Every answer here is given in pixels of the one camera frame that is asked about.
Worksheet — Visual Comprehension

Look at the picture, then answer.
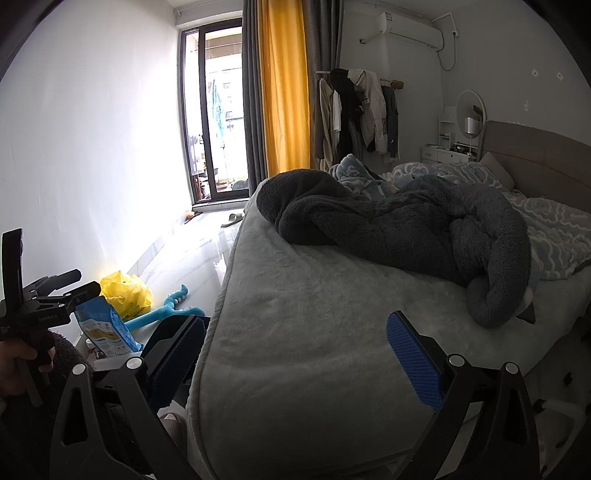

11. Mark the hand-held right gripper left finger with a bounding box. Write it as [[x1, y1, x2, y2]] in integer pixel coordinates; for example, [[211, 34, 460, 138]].
[[48, 314, 207, 480]]

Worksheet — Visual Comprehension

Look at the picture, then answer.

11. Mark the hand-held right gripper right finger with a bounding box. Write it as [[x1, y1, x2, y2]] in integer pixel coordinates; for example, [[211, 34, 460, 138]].
[[385, 310, 541, 480]]

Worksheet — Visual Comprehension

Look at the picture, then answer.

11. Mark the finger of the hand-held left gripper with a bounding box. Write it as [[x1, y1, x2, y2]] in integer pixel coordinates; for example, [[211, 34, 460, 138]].
[[33, 270, 83, 295], [50, 281, 102, 313]]

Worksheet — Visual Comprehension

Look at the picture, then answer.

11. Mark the blue and white pouch bag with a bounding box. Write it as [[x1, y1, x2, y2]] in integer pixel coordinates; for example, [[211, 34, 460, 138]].
[[74, 296, 143, 358]]

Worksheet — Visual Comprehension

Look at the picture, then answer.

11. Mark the person's left hand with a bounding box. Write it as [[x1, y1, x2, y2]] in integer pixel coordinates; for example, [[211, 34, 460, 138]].
[[0, 339, 56, 398]]

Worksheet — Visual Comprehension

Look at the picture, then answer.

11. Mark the yellow plastic bag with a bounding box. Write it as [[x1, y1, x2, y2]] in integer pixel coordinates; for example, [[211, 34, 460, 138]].
[[99, 270, 154, 321]]

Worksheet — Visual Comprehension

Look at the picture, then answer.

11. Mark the blue plush toy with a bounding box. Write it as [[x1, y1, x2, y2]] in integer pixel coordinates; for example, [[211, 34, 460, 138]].
[[124, 284, 206, 332]]

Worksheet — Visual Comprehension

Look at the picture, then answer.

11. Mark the person's grey fleece clothing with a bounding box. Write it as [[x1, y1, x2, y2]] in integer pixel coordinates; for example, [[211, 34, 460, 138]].
[[48, 330, 93, 374]]

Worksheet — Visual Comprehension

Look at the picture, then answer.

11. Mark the bed with pale grey sheet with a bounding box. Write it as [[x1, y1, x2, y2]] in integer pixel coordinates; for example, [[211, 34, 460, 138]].
[[185, 178, 591, 480]]

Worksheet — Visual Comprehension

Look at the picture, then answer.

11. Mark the dark grey fleece blanket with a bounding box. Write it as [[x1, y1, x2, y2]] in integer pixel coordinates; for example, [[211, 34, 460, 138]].
[[255, 168, 532, 329]]

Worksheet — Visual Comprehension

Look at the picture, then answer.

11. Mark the blue cloud-print quilt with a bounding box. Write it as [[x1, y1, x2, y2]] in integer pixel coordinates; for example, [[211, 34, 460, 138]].
[[329, 154, 591, 281]]

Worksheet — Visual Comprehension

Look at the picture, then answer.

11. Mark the white dresser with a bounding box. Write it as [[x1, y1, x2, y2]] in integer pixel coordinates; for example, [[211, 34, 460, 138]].
[[421, 144, 481, 163]]

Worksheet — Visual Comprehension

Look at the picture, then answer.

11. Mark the beige pillow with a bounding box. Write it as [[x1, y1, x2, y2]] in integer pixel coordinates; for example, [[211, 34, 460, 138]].
[[478, 151, 515, 190]]

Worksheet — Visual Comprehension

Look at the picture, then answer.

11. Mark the black-framed sliding window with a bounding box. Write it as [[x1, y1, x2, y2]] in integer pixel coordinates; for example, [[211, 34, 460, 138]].
[[178, 17, 252, 206]]

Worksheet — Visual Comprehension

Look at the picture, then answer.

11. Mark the white desktop organizer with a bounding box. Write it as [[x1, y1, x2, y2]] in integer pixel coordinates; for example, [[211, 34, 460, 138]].
[[438, 106, 457, 148]]

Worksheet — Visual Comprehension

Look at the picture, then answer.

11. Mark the beige headboard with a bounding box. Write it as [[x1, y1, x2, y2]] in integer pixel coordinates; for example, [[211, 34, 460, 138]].
[[478, 121, 591, 213]]

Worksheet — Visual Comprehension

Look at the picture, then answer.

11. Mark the silver table lamp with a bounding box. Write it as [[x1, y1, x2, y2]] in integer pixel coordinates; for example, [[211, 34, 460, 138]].
[[464, 117, 481, 155]]

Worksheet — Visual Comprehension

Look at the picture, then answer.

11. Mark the grey jacket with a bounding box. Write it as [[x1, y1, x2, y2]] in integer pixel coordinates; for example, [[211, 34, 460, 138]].
[[381, 85, 400, 160]]

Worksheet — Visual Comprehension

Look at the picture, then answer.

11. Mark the white jacket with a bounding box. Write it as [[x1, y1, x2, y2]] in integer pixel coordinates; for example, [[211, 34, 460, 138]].
[[347, 69, 389, 154]]

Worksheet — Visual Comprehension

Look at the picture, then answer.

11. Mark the beige coat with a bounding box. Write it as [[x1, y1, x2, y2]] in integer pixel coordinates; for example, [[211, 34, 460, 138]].
[[318, 78, 338, 169]]

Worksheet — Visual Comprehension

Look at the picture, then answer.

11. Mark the grey curtain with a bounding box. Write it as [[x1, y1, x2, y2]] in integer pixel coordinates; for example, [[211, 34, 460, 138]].
[[241, 0, 269, 190], [301, 0, 345, 171]]

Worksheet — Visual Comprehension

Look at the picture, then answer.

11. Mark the white clothes rack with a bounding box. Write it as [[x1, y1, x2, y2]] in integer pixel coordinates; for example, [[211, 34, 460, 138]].
[[315, 69, 405, 90]]

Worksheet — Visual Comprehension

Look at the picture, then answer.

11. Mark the yellow curtain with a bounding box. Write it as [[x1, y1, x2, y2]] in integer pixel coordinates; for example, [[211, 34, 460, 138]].
[[257, 0, 311, 178]]

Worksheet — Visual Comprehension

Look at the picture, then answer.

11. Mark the white air conditioner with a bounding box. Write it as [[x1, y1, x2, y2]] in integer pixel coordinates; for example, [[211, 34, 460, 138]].
[[375, 12, 445, 49]]

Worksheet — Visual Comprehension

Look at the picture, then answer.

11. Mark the white plastic frame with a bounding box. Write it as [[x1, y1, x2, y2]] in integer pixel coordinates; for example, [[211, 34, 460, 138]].
[[529, 364, 587, 444]]

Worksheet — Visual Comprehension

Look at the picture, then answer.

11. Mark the round wall mirror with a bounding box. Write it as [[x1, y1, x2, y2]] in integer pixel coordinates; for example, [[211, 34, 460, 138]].
[[455, 90, 488, 139]]

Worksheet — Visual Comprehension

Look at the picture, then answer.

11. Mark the white air conditioner cord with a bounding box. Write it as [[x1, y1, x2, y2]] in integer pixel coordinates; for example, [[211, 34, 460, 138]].
[[436, 30, 460, 72]]

